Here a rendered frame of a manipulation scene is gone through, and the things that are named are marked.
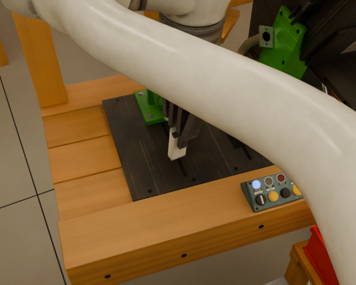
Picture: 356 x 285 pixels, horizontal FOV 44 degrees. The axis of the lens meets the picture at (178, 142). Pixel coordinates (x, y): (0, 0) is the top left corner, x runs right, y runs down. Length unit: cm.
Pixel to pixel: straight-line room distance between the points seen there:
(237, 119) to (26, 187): 219
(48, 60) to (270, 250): 134
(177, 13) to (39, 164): 205
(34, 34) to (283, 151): 111
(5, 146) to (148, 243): 172
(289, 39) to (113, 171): 59
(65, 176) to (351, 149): 108
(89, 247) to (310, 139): 88
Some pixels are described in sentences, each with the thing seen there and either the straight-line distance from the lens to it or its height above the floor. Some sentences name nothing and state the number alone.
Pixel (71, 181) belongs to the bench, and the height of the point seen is 88.
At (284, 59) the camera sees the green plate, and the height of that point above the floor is 118.
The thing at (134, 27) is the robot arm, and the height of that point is 165.
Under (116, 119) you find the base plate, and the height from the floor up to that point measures 90.
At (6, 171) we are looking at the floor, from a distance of 257.
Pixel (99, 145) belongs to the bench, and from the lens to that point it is 135.
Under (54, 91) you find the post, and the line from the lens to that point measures 147.
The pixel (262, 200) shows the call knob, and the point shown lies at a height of 94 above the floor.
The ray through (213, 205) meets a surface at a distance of 117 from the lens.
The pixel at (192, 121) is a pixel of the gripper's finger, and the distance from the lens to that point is 68.
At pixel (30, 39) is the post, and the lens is 136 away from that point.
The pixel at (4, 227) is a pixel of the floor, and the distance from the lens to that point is 235.
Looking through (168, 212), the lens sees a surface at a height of 90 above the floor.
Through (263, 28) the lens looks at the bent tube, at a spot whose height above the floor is 122.
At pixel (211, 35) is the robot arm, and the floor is 153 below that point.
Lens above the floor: 186
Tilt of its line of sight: 47 degrees down
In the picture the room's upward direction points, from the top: straight up
